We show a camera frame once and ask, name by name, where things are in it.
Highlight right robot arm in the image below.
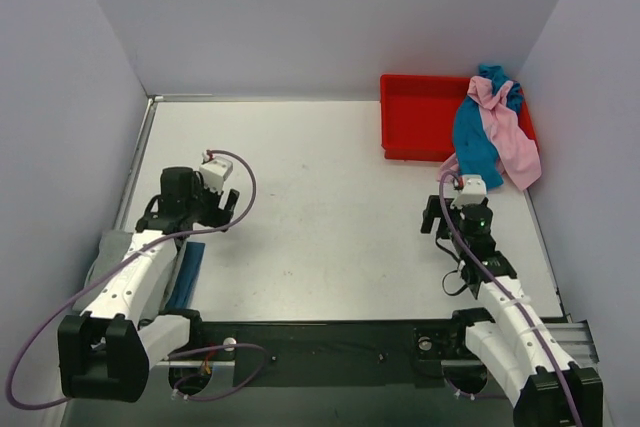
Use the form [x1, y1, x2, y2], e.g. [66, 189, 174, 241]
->
[421, 195, 604, 426]

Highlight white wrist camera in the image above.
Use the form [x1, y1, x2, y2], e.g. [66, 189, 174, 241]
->
[198, 151, 233, 194]
[451, 174, 487, 209]

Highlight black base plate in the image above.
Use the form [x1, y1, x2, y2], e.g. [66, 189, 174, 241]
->
[178, 320, 489, 393]

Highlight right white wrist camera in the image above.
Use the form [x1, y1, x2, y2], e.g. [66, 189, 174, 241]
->
[451, 174, 487, 209]

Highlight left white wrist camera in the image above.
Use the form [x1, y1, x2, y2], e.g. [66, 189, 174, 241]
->
[198, 151, 233, 194]

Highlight folded dark blue t shirt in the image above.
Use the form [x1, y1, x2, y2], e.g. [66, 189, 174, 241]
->
[163, 242, 206, 310]

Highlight pink t shirt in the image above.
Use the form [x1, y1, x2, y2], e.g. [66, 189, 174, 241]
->
[438, 75, 542, 191]

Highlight teal t shirt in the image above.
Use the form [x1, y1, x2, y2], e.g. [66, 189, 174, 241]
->
[452, 64, 524, 190]

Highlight red plastic bin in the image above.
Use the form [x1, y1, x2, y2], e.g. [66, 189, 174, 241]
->
[380, 74, 537, 160]

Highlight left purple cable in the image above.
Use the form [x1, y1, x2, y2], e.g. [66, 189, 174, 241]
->
[7, 148, 269, 409]

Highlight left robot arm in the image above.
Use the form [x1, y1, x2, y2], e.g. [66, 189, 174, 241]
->
[57, 156, 239, 403]

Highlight grey t shirt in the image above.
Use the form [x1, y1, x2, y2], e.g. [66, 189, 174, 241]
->
[72, 228, 181, 328]

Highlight aluminium front rail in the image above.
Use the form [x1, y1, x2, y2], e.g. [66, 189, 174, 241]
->
[164, 318, 600, 367]

